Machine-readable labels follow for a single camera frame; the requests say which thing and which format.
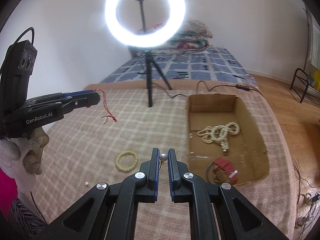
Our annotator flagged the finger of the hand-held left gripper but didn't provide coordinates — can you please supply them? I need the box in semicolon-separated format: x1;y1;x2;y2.
27;92;101;116
26;90;99;105

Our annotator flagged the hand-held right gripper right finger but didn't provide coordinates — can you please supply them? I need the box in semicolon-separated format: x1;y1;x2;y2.
167;149;290;240

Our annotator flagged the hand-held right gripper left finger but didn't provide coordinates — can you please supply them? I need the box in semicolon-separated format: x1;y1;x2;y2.
41;148;160;240

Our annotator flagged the dark thin bangle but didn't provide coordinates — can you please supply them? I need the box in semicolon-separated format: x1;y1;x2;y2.
206;162;220;184

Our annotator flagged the green pendant with red string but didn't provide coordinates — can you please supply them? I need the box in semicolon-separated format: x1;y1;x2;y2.
93;89;118;125

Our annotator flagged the gold watch with red strap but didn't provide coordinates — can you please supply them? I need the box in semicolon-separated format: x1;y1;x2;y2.
212;157;240;186

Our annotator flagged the pearl necklace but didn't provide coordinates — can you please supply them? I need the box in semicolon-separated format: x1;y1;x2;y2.
196;121;240;157

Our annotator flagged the cardboard box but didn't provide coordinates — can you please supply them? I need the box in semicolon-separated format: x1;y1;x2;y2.
186;93;271;187

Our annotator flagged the person's left hand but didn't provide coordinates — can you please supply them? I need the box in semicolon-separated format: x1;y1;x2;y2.
0;127;49;178

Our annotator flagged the pink plaid blanket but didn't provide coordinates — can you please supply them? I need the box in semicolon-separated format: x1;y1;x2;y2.
30;81;300;240

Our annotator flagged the black tripod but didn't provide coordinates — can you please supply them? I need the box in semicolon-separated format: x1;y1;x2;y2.
136;50;173;108

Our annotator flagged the black phone holder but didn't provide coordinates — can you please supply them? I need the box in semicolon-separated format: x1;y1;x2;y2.
129;0;153;34

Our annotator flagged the blue patterned bed sheet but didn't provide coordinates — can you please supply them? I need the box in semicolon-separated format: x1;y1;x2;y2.
99;46;258;87

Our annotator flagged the zebra striped cloth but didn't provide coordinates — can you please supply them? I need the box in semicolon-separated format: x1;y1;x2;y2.
7;197;48;233

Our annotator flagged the folded floral quilt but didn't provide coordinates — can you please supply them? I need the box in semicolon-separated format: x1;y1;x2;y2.
165;20;214;54

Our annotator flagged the black metal clothes rack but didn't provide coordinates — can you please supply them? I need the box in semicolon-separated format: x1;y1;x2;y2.
290;7;320;103

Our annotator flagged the striped towel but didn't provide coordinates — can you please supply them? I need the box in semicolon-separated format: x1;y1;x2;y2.
306;10;320;68

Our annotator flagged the pale yellow bead bracelet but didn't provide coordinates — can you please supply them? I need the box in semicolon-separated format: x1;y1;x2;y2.
115;150;138;172

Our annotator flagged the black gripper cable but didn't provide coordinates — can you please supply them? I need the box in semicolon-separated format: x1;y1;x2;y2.
11;27;35;46

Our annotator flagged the white ring light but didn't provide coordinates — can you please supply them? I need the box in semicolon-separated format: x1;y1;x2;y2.
104;0;186;48

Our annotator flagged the black ring light cable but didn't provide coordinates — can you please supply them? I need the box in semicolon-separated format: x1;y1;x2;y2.
171;80;265;99

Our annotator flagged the bundle of thin cables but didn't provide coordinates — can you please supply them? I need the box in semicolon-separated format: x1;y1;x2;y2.
292;159;320;228

